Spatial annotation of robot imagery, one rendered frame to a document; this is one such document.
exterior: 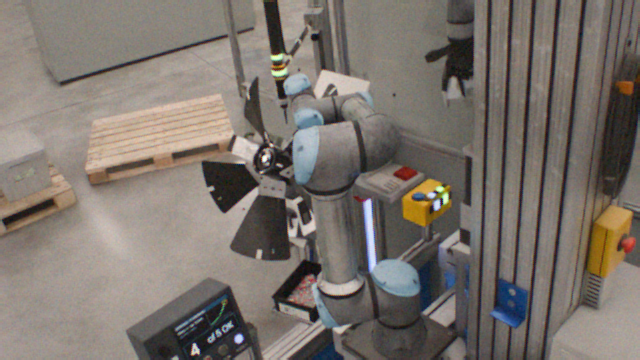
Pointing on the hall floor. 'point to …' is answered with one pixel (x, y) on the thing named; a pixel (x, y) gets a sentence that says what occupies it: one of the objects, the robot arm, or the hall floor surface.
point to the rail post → (436, 278)
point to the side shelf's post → (380, 230)
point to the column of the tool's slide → (324, 41)
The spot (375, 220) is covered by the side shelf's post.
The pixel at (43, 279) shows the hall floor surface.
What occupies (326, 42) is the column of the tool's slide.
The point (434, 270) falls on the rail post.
